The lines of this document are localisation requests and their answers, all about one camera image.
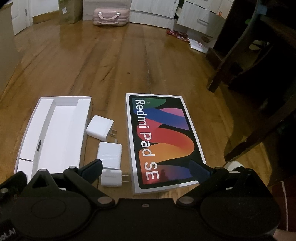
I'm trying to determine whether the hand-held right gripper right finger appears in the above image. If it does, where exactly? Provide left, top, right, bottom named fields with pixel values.
left=177, top=160, right=262, bottom=208

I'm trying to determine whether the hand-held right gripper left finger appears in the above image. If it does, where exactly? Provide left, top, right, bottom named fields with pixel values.
left=28, top=159, right=115, bottom=209

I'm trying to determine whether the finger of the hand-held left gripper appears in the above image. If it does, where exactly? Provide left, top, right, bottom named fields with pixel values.
left=0, top=171, right=30, bottom=202

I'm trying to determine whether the small white charger plug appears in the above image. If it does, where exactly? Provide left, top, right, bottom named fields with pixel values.
left=100, top=169, right=129, bottom=188

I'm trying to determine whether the white power bank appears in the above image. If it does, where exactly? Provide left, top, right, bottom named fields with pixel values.
left=96, top=141, right=123, bottom=171

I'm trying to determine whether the large white charger with prongs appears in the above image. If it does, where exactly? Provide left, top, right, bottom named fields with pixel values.
left=86, top=115, right=117, bottom=142

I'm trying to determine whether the colourful tablet box lid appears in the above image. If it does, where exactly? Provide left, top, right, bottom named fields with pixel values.
left=125, top=93, right=207, bottom=195

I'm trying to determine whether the white box tray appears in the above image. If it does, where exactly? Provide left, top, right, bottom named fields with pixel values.
left=13, top=96, right=92, bottom=184

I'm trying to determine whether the white tape roll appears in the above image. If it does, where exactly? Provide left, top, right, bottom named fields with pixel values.
left=225, top=161, right=244, bottom=173

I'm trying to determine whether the white paper sheet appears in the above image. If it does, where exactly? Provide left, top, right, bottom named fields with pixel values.
left=188, top=37, right=216, bottom=54

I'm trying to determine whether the pink suitcase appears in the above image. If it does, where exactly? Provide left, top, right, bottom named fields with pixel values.
left=92, top=7, right=130, bottom=27

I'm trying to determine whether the brown cardboard box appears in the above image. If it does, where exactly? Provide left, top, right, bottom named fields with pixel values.
left=58, top=0, right=83, bottom=25

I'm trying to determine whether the white drawer cabinet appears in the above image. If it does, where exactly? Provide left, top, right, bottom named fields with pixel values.
left=129, top=0, right=234, bottom=40

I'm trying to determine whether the white door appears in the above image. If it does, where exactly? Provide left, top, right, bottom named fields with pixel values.
left=10, top=0, right=32, bottom=36

